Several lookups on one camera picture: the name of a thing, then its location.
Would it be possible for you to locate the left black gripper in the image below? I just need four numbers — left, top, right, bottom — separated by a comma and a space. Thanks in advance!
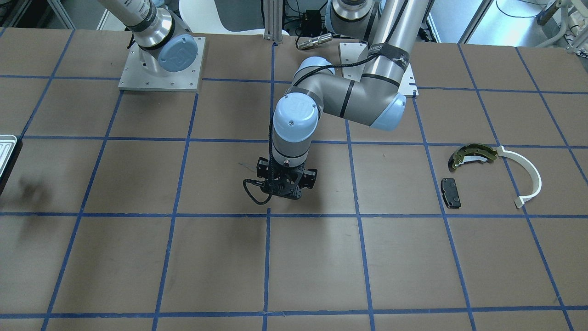
255, 157, 317, 200

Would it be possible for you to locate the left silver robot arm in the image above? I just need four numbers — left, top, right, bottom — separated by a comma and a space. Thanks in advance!
243, 0, 429, 200

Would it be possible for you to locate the ribbed metal tray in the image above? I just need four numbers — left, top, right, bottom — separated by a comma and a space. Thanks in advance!
0, 134, 19, 178

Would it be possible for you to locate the silver metal cylinder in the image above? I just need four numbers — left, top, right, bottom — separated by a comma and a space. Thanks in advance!
295, 32, 333, 51

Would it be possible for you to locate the black brake pad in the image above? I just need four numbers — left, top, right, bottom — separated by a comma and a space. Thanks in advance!
441, 178, 462, 209

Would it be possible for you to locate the olive brake shoe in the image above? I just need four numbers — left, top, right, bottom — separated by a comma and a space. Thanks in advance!
448, 143, 498, 172

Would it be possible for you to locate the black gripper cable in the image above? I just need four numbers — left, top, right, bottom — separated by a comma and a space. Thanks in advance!
243, 178, 273, 205

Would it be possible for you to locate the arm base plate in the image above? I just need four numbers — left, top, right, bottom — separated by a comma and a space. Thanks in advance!
118, 36, 206, 92
339, 42, 418, 98

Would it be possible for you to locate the aluminium frame post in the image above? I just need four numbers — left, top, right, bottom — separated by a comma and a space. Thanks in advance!
262, 0, 283, 45

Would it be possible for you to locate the white curved plastic bracket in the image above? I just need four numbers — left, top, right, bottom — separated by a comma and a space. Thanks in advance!
497, 145, 543, 209

